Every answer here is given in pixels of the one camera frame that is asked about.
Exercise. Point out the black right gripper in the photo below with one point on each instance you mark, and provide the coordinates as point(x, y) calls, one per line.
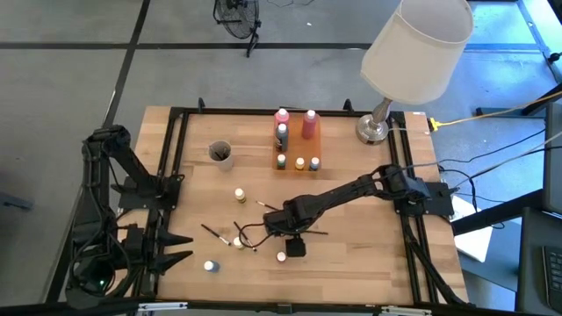
point(294, 215)

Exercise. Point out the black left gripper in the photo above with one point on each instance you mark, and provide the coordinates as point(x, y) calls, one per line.
point(131, 241)

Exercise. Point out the blue paint bottle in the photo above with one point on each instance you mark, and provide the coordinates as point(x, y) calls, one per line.
point(211, 266)

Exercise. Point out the red paint bottle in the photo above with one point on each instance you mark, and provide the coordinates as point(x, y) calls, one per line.
point(281, 256)

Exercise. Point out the green paint bottle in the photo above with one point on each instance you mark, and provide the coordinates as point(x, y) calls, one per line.
point(281, 161)

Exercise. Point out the turquoise paint bottle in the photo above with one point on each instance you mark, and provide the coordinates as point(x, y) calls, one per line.
point(314, 163)

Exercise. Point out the tall grey paint bottle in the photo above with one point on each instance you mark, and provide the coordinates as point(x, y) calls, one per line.
point(282, 136)

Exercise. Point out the tall coral paint bottle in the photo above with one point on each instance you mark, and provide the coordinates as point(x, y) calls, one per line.
point(309, 125)

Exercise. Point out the tall pink paint bottle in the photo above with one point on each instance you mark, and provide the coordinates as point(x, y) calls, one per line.
point(281, 116)

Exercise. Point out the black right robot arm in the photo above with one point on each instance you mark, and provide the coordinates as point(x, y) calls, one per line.
point(351, 191)

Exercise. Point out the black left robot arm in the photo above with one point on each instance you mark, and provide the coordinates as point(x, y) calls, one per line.
point(127, 160)

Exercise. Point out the orange translucent bin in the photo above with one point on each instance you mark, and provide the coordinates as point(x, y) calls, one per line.
point(296, 147)

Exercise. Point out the white paper cup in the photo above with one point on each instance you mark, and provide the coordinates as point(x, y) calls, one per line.
point(227, 164)

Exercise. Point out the white sheet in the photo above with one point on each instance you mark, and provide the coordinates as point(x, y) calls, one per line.
point(474, 241)

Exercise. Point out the black floor fan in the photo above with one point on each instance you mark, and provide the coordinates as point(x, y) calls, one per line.
point(239, 19)

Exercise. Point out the silver lamp with white shade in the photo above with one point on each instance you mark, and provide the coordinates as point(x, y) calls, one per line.
point(417, 52)

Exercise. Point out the black desk support bar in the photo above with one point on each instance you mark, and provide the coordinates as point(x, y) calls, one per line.
point(505, 210)

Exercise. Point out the dark grey desk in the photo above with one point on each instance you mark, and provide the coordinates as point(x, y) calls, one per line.
point(533, 263)

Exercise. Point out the black keyboard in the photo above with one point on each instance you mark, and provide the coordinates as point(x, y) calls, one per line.
point(554, 281)

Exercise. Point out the silver frame bracket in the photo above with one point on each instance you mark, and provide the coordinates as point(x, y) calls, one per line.
point(162, 306)
point(406, 311)

